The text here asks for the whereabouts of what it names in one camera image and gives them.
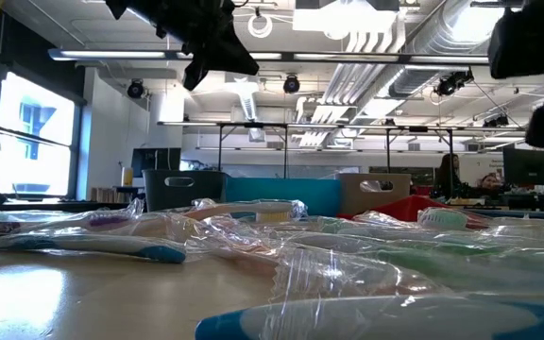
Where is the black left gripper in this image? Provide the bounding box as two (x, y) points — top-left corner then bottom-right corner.
(105, 0), (260, 92)

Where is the red plastic bin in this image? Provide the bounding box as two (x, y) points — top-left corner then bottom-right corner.
(336, 195), (490, 231)

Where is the blue toothbrush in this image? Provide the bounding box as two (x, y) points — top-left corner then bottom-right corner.
(194, 292), (544, 340)
(0, 230), (188, 264)

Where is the black monitor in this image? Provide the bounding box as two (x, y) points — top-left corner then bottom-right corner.
(501, 147), (544, 188)
(130, 146), (182, 179)

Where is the person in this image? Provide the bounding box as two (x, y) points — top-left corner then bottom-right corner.
(478, 173), (504, 191)
(434, 153), (463, 199)

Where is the dark grey plastic bin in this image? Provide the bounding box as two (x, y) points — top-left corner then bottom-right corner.
(141, 168), (227, 213)

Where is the teal plastic bin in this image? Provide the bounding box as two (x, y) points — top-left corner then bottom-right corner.
(223, 177), (343, 217)

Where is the light grey plastic bin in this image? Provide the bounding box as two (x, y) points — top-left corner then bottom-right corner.
(338, 172), (413, 216)

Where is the wooden rack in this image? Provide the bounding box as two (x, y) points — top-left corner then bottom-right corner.
(90, 186), (125, 203)

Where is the wrapped purple toothbrush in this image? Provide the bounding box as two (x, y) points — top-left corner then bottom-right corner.
(0, 200), (207, 236)

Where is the bright window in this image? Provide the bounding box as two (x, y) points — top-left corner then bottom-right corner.
(0, 70), (83, 200)

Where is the white ceiling ring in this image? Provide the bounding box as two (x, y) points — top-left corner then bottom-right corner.
(246, 12), (275, 40)

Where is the round black camera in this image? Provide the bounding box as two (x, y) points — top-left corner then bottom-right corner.
(127, 79), (145, 100)
(282, 74), (302, 95)

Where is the black camera cluster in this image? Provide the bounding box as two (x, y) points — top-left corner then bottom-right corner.
(433, 67), (475, 98)

